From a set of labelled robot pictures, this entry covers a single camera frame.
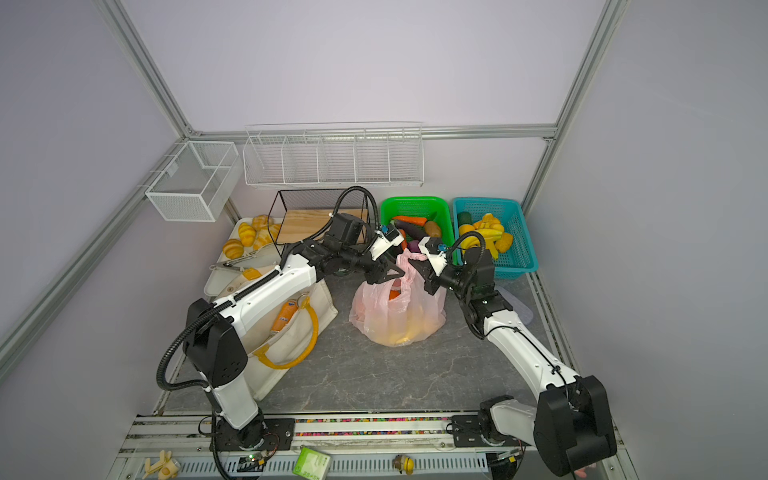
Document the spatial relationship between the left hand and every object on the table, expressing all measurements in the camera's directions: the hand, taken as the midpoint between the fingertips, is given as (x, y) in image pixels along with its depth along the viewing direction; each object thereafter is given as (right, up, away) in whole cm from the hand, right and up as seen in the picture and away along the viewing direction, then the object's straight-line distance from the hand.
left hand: (400, 271), depth 77 cm
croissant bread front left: (-62, +6, +33) cm, 71 cm away
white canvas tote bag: (-31, -18, -9) cm, 37 cm away
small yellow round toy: (+2, -44, -9) cm, 45 cm away
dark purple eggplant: (+7, +13, +38) cm, 41 cm away
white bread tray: (-56, +6, +34) cm, 66 cm away
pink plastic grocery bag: (+4, -13, +5) cm, 14 cm away
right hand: (+3, +3, -1) cm, 4 cm away
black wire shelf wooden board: (-36, +18, +25) cm, 47 cm away
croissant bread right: (-52, +13, +37) cm, 65 cm away
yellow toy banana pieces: (-54, -44, -9) cm, 71 cm away
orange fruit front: (-2, -6, 0) cm, 6 cm away
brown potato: (+13, +14, +35) cm, 39 cm away
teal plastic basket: (+39, +3, +19) cm, 44 cm away
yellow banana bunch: (+35, +9, +30) cm, 48 cm away
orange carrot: (+9, +17, +39) cm, 43 cm away
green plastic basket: (+12, +23, +43) cm, 50 cm away
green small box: (-21, -44, -9) cm, 49 cm away
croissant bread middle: (-59, +12, +38) cm, 72 cm away
